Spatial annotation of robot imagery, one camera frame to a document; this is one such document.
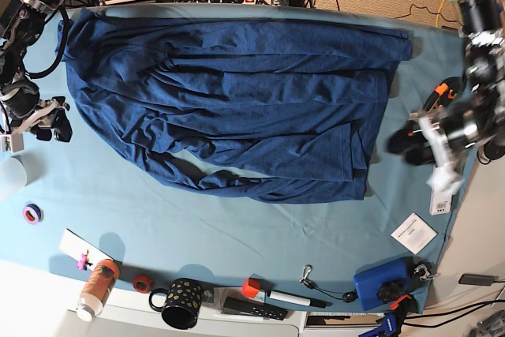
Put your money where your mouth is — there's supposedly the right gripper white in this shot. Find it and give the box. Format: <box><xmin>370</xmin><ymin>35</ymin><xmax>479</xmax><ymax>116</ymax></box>
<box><xmin>1</xmin><ymin>96</ymin><xmax>73</xmax><ymax>152</ymax></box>

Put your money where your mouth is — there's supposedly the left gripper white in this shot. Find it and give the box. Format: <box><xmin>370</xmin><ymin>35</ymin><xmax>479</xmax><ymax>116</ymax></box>
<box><xmin>387</xmin><ymin>110</ymin><xmax>464</xmax><ymax>197</ymax></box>

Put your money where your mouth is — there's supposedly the dark blue t-shirt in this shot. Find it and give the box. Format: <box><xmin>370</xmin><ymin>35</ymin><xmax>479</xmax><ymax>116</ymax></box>
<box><xmin>62</xmin><ymin>10</ymin><xmax>413</xmax><ymax>204</ymax></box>

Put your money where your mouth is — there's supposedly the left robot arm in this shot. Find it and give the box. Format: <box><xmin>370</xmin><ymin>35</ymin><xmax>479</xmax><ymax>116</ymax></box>
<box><xmin>387</xmin><ymin>0</ymin><xmax>504</xmax><ymax>196</ymax></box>

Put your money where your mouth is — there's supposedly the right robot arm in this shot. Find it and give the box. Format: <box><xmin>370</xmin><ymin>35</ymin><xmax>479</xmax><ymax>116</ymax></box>
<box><xmin>1</xmin><ymin>0</ymin><xmax>73</xmax><ymax>153</ymax></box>

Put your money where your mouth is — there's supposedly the translucent plastic cup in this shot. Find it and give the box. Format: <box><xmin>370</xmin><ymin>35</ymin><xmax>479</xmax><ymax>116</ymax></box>
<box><xmin>0</xmin><ymin>157</ymin><xmax>28</xmax><ymax>201</ymax></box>

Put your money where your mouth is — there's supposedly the orange black utility knife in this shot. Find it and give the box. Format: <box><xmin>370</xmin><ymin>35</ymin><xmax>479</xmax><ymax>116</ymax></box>
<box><xmin>422</xmin><ymin>77</ymin><xmax>462</xmax><ymax>111</ymax></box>

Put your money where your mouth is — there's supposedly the packaged bit set blister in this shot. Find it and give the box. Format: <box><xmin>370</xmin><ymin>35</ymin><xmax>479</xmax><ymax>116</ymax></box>
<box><xmin>429</xmin><ymin>190</ymin><xmax>453</xmax><ymax>216</ymax></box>

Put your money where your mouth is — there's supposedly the purple tape roll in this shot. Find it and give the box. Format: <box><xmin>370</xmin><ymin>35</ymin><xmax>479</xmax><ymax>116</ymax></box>
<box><xmin>22</xmin><ymin>204</ymin><xmax>43</xmax><ymax>225</ymax></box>

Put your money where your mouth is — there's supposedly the white square paper leaflet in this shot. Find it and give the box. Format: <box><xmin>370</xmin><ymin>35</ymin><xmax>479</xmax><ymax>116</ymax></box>
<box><xmin>391</xmin><ymin>213</ymin><xmax>437</xmax><ymax>255</ymax></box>

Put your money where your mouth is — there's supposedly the white paper card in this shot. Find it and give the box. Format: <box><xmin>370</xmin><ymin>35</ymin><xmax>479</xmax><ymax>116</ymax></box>
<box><xmin>58</xmin><ymin>229</ymin><xmax>103</xmax><ymax>264</ymax></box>

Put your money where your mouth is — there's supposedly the pink small clip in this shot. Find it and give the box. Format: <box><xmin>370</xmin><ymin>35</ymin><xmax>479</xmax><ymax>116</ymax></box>
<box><xmin>76</xmin><ymin>250</ymin><xmax>94</xmax><ymax>271</ymax></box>

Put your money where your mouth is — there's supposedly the black power adapter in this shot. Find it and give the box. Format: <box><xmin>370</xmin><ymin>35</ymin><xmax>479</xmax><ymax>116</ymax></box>
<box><xmin>458</xmin><ymin>273</ymin><xmax>496</xmax><ymax>286</ymax></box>

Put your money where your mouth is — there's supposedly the blue plastic case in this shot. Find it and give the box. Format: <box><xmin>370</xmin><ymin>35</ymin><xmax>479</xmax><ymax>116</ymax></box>
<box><xmin>353</xmin><ymin>257</ymin><xmax>413</xmax><ymax>311</ymax></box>

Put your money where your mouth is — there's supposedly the orange plastic bottle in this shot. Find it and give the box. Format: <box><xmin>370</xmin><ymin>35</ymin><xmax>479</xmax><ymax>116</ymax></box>
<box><xmin>76</xmin><ymin>259</ymin><xmax>120</xmax><ymax>322</ymax></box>

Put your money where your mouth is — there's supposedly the blue orange clamp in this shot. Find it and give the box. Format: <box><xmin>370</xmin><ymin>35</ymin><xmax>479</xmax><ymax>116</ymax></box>
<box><xmin>359</xmin><ymin>294</ymin><xmax>417</xmax><ymax>337</ymax></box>

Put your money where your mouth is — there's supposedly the red tape roll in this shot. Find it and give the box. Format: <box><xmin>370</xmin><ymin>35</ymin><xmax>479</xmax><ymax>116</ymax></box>
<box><xmin>132</xmin><ymin>275</ymin><xmax>153</xmax><ymax>294</ymax></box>

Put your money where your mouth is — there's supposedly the white black marker pen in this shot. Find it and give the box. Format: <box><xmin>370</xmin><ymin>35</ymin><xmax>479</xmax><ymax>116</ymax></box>
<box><xmin>265</xmin><ymin>290</ymin><xmax>329</xmax><ymax>309</ymax></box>

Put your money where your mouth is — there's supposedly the red orange cube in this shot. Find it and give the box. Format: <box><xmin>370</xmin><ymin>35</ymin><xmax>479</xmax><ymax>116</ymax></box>
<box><xmin>241</xmin><ymin>278</ymin><xmax>261</xmax><ymax>298</ymax></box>

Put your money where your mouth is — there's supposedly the black mug gold pattern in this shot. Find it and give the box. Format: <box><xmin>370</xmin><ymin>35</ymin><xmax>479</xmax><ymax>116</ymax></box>
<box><xmin>148</xmin><ymin>278</ymin><xmax>204</xmax><ymax>331</ymax></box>

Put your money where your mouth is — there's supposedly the black remote control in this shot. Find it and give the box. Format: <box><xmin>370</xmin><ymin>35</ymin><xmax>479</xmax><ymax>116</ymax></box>
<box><xmin>223</xmin><ymin>298</ymin><xmax>289</xmax><ymax>320</ymax></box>

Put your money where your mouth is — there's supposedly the carabiner with black lanyard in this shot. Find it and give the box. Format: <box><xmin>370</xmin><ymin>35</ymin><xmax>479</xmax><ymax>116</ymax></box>
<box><xmin>299</xmin><ymin>264</ymin><xmax>358</xmax><ymax>303</ymax></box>

